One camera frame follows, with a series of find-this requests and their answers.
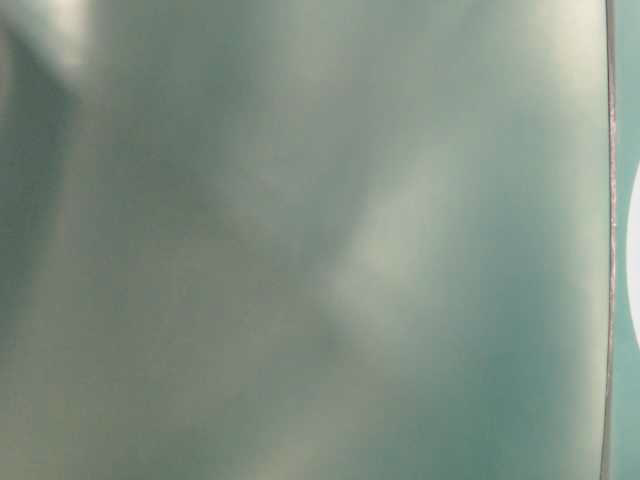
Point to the green cloth sheet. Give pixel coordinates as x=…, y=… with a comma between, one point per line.
x=305, y=240

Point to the white round bowl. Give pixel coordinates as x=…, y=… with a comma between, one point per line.
x=633, y=256

